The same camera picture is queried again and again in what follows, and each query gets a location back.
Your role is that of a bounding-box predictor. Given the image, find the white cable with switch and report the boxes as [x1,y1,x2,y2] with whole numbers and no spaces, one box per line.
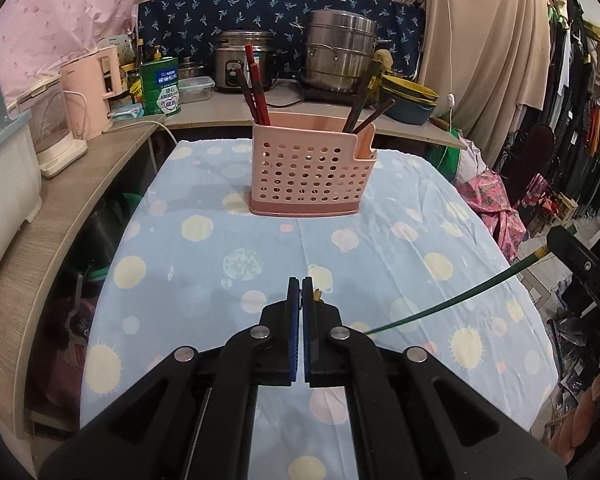
[439,0,457,131]

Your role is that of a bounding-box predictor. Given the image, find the clear plastic food container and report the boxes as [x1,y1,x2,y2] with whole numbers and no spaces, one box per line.
[177,76,216,106]

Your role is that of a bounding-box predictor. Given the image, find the stacked blue bowls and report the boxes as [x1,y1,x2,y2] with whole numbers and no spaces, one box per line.
[380,74,440,126]

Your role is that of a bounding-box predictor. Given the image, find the wooden shelf counter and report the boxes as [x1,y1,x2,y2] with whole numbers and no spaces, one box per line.
[0,87,468,461]

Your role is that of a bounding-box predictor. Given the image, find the beige curtain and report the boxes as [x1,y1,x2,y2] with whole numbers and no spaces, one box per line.
[417,0,553,171]

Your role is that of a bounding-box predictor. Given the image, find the black induction cooker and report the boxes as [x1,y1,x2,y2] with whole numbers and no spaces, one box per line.
[300,82,376,107]

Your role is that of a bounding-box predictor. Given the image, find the stainless steel steamer pot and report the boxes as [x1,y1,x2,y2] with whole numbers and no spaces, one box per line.
[300,9,378,95]

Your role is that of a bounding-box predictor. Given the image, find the white kettle power cable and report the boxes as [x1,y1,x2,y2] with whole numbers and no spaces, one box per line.
[111,118,177,173]

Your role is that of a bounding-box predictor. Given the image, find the green tin can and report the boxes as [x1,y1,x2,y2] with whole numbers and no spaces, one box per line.
[139,57,183,117]

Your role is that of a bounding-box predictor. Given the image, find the yellow sponge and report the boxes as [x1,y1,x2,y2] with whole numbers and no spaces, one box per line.
[372,49,395,75]

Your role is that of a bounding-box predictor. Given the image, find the steel rice cooker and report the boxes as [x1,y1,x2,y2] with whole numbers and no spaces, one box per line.
[214,30,276,93]

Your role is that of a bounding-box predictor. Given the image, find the pink electric kettle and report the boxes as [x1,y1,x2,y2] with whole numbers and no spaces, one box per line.
[60,45,121,141]

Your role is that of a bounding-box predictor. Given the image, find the green chopstick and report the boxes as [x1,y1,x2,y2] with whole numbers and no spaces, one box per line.
[364,225,578,337]

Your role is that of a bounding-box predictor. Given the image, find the navy floral cloth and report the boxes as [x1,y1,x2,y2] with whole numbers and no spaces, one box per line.
[137,0,426,91]

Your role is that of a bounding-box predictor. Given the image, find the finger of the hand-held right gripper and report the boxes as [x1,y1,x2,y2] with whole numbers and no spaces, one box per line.
[546,226,600,311]

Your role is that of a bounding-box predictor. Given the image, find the dark red chopstick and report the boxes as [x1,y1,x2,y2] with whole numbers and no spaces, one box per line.
[342,60,381,134]

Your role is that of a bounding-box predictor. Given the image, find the pink floral fabric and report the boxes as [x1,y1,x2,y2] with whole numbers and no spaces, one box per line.
[455,170,528,261]

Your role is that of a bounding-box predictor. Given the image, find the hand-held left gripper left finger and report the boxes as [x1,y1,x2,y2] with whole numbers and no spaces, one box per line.
[39,276,299,480]

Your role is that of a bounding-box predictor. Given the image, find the white glass kettle appliance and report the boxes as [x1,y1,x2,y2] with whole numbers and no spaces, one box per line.
[30,77,88,178]

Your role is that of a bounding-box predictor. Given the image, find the dark brown chopstick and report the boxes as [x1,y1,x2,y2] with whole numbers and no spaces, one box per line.
[354,100,396,135]

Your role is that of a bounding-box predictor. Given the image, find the pink perforated utensil holder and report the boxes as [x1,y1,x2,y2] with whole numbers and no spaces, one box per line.
[250,114,376,218]

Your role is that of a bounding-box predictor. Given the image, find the dark purple chopstick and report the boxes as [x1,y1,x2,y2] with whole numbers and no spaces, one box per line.
[235,67,263,125]

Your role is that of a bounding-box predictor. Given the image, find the person's right hand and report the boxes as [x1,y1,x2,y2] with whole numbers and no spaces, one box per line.
[550,365,600,466]

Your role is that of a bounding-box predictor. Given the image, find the blue wipes pack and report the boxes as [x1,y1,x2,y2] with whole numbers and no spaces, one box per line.
[111,104,146,122]

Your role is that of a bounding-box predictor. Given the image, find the pink patterned curtain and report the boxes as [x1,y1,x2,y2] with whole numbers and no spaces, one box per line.
[0,0,166,126]

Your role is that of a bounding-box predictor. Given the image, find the hanging clothes rack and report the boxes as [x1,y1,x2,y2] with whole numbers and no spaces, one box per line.
[545,0,600,176]

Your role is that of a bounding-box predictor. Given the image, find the small wooden stool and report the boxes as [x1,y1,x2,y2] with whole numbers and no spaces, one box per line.
[555,192,581,222]

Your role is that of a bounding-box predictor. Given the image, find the black metal chair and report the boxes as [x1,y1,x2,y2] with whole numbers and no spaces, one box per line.
[500,125,556,211]

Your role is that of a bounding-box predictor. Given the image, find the white storage box grey lid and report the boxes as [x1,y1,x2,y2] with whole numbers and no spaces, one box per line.
[0,74,43,311]

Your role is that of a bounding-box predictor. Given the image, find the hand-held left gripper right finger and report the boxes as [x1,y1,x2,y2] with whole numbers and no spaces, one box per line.
[302,277,566,480]

